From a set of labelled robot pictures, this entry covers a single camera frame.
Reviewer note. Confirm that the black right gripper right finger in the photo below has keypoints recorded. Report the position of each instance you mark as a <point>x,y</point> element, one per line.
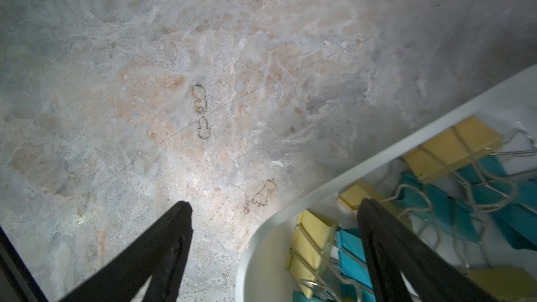
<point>394,253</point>

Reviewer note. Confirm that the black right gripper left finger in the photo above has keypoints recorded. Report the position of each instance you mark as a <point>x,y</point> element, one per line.
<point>159,256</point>

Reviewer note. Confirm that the white plastic storage box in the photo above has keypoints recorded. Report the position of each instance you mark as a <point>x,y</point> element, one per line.
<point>261,275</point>

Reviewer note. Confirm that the yellow binder clip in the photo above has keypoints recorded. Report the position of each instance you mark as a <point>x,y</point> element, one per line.
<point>310,253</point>
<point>459,145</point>

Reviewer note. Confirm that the teal binder clip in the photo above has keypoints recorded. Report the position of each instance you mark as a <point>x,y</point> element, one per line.
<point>431,203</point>
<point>352,260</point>

